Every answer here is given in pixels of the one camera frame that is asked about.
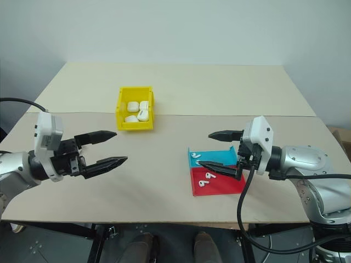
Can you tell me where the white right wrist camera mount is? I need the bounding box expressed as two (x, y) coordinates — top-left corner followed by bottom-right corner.
(242, 116), (275, 175)

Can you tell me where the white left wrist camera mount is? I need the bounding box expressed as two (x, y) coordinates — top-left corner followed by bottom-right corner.
(33, 111), (65, 182)

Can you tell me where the black metal table frame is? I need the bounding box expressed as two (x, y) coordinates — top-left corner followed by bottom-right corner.
(23, 221), (315, 263)

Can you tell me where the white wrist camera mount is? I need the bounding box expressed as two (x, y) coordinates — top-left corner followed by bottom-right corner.
(242, 116), (275, 175)
(33, 111), (65, 182)

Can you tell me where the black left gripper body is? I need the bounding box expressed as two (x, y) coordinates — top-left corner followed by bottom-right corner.
(50, 136), (88, 177)

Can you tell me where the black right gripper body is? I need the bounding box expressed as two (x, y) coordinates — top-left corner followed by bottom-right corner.
(236, 136), (261, 176)

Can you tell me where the red plastic tray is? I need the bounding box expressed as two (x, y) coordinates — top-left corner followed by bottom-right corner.
(189, 164), (246, 197)

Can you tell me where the yellow plastic bin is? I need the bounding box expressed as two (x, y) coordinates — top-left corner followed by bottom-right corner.
(115, 85), (156, 132)

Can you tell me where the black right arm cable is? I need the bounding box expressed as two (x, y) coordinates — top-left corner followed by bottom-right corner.
(236, 152), (351, 254)

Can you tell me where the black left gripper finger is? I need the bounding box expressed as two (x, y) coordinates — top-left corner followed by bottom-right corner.
(73, 130), (118, 150)
(82, 156), (129, 180)

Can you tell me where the blue plastic tray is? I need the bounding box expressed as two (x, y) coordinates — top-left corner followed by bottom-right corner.
(187, 146), (238, 169)

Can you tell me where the beige rounded object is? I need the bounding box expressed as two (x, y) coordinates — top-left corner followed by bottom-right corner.
(10, 222), (26, 234)

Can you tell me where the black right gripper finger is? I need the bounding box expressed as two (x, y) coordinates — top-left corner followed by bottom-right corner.
(197, 161), (246, 181)
(208, 129), (245, 142)

